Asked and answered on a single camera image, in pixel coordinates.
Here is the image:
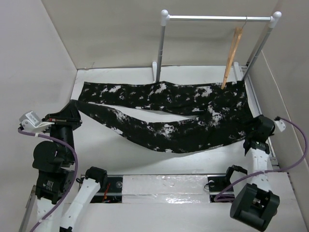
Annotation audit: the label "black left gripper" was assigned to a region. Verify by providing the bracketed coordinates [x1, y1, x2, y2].
[42, 99, 84, 161]

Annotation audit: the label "black white patterned trousers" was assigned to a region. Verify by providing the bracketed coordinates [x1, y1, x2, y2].
[70, 81, 253, 154]

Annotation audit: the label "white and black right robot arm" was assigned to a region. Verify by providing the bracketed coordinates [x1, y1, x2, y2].
[223, 115, 280, 232]

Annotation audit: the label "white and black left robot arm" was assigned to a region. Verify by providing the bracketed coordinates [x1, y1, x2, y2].
[32, 100, 109, 232]

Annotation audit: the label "wooden clothes hanger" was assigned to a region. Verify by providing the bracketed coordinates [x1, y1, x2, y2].
[221, 21, 247, 89]

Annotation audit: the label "white metal clothes rack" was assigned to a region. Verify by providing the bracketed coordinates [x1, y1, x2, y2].
[151, 9, 282, 82]

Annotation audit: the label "silver foil tape strip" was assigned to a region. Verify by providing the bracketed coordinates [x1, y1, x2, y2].
[122, 174, 210, 204]

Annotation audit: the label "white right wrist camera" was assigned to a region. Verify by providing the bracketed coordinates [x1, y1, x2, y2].
[274, 116, 286, 134]

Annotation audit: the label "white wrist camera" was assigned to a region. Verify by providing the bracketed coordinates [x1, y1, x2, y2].
[19, 111, 54, 133]
[274, 116, 286, 134]

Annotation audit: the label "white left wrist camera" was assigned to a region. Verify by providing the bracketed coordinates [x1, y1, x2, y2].
[19, 111, 54, 133]

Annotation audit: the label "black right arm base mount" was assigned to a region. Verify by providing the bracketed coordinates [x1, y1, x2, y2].
[204, 175, 235, 203]

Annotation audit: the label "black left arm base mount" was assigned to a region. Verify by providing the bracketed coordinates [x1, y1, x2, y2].
[91, 175, 123, 203]

